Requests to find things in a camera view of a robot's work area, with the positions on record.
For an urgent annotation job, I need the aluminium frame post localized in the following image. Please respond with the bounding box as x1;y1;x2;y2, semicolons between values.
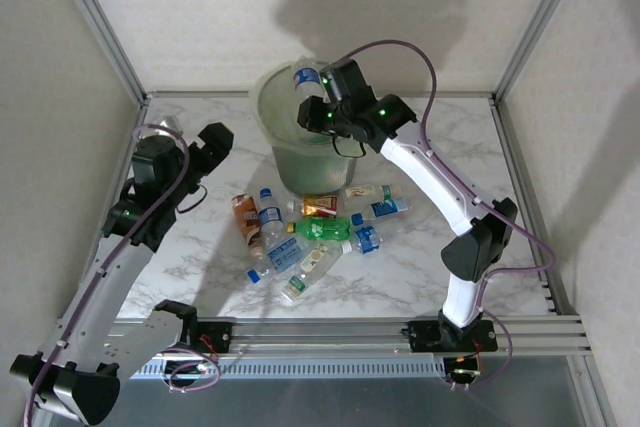
46;0;150;104
567;355;619;427
493;0;592;102

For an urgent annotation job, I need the grey slotted cable duct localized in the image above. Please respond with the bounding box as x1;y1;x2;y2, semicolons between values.
135;357;447;381

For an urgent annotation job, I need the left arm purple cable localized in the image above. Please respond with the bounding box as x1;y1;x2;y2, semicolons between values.
22;124;222;427

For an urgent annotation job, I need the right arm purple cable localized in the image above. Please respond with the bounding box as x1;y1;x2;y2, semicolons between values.
343;39;559;392

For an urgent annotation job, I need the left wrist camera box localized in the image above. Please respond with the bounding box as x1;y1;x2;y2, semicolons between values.
137;114;182;142

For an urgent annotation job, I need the white label green-band bottle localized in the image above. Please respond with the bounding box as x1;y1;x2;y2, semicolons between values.
342;184;404;212

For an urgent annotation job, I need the brown label drink bottle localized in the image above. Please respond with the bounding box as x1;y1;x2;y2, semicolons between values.
229;192;266;259

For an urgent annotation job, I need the red yellow label bottle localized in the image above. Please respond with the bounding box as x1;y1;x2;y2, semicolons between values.
285;194;341;219

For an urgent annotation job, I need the aluminium frame rail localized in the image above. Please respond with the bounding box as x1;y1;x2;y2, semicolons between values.
489;96;581;319
112;96;150;193
144;90;499;100

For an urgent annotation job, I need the green soda bottle with label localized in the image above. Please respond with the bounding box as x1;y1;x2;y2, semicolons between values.
284;216;352;243

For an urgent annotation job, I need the slim clear bottle blue cap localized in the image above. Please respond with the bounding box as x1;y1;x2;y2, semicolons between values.
257;187;286;243

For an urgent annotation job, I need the gripper thin black cable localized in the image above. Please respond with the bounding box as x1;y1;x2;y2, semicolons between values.
174;184;209;214
332;136;367;159

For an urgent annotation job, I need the clear crushed water bottle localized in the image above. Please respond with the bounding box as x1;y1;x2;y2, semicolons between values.
292;55;324;101

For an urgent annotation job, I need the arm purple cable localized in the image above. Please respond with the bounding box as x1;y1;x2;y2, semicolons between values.
343;39;559;392
22;124;222;427

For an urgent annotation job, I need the wide aluminium base rail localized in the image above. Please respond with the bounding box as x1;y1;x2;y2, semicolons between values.
47;315;595;361

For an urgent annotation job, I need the white green label bottle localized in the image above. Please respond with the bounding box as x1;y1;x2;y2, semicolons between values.
280;242;344;304

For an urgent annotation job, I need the right gripper thin black cable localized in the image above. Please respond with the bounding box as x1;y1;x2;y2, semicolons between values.
332;136;367;159

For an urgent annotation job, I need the left gripper thin black cable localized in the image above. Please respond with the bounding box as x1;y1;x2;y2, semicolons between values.
174;184;209;214

